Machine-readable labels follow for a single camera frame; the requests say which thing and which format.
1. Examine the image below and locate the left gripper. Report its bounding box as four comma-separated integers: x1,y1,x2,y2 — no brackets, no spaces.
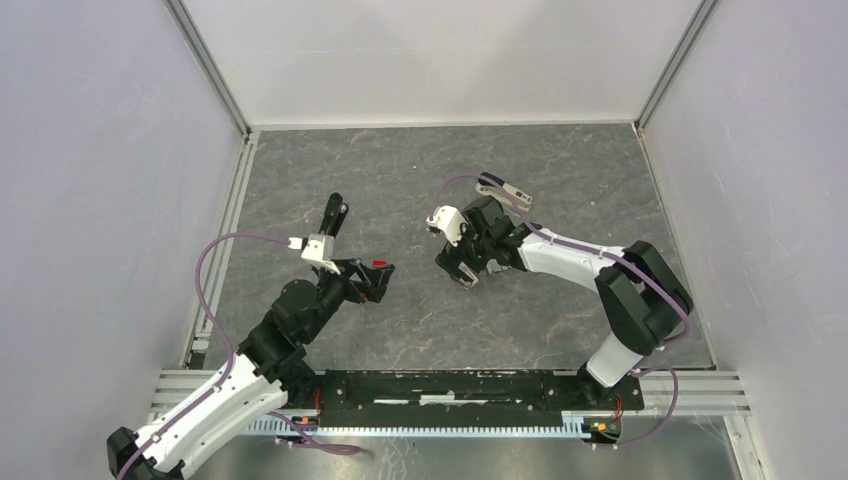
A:
302,257,394,341

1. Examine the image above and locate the red white staple box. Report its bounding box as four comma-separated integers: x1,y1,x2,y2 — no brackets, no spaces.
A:
455,271,479,290

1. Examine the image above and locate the staple tray box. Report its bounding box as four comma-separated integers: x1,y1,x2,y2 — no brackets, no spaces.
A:
486,260,511,275

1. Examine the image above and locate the black stapler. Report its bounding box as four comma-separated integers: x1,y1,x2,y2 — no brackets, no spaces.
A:
318,192,349,237

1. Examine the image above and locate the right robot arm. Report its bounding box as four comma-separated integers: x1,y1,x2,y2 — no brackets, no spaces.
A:
427,196,694,408

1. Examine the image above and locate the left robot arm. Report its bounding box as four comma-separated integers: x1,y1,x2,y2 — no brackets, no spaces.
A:
107,259,396,479

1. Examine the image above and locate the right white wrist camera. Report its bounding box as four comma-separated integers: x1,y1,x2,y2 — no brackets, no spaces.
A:
426,205,467,247

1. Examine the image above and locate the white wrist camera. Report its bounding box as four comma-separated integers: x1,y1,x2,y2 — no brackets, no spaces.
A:
288,234,341,275
426,205,467,247

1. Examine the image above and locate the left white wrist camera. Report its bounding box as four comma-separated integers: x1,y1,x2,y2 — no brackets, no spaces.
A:
288,234,341,275

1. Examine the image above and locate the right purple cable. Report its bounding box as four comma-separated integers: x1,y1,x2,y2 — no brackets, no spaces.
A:
433,173,694,452

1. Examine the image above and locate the purple cable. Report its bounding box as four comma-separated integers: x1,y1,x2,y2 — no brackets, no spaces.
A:
115,231,362,480
433,173,694,452

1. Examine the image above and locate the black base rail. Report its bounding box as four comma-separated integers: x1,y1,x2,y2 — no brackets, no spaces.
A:
318,369,645,428

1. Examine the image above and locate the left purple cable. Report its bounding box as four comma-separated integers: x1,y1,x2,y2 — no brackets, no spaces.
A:
115,231,362,480

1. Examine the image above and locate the white cable duct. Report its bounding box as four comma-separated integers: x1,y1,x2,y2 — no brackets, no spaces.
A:
240,415,591,440

